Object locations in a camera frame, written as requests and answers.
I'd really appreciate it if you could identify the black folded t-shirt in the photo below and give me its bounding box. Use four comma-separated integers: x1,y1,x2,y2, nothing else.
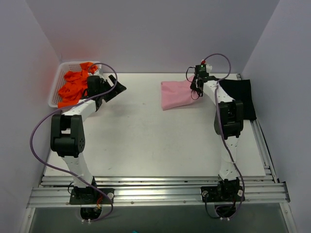
220,79,257,120

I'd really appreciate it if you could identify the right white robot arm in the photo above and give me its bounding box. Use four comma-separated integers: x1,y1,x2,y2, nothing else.
190,61,243,181

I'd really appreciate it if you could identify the orange crumpled t-shirt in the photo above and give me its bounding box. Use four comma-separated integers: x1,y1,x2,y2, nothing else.
58,62,97,108

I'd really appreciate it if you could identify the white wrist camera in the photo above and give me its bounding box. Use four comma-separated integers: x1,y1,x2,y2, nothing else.
200,60,212,73
88,66,103,76

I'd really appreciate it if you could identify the purple cable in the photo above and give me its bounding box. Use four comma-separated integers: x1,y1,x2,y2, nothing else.
29,62,119,222
204,53,244,219

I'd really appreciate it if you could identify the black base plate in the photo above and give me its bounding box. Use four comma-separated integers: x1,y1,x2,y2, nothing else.
200,186,245,203
69,187,110,205

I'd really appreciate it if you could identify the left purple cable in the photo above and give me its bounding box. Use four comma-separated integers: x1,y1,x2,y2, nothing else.
29,62,119,222

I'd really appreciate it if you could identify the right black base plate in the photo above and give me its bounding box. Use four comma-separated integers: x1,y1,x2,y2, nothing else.
200,186,245,203

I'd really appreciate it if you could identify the black thin cable loop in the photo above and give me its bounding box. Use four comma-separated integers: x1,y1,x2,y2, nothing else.
186,67,204,100

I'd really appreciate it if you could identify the white plastic basket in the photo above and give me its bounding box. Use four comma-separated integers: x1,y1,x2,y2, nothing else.
48,61,97,108

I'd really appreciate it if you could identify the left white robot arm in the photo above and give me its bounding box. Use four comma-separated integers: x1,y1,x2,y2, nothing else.
50,75,126,203

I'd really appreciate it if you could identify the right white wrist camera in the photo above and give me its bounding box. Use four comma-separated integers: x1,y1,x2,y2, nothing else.
200,60,212,73

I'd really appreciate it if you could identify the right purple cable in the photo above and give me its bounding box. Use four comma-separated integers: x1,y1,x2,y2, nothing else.
204,53,244,219

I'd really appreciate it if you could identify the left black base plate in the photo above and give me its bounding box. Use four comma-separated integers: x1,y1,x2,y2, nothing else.
69,187,110,205

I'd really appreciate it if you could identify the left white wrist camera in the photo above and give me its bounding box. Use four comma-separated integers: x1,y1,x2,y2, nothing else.
88,66,103,76

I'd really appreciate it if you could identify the aluminium rail frame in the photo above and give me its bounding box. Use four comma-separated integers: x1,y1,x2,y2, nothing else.
19,74,298,233

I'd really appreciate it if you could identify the pink t-shirt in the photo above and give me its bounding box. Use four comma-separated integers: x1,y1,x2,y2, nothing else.
160,75,199,111

